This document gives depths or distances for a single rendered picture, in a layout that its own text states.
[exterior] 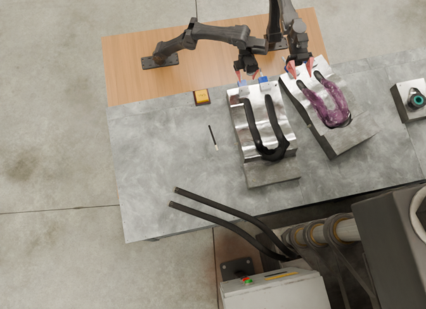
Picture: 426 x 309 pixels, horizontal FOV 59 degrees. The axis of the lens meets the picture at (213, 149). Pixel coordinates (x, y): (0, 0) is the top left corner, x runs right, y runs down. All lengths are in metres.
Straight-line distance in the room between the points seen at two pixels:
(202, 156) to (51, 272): 1.42
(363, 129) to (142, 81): 1.14
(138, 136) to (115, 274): 1.10
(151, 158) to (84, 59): 1.43
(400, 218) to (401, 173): 1.40
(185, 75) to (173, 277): 1.34
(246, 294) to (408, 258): 0.57
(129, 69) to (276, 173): 0.95
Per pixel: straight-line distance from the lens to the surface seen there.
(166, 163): 1.90
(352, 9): 3.45
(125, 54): 2.16
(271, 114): 1.91
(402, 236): 0.73
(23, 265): 2.91
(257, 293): 1.19
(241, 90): 1.90
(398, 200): 0.72
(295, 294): 1.21
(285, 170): 1.86
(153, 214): 1.87
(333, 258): 1.42
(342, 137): 1.92
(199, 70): 2.07
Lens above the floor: 2.64
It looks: 75 degrees down
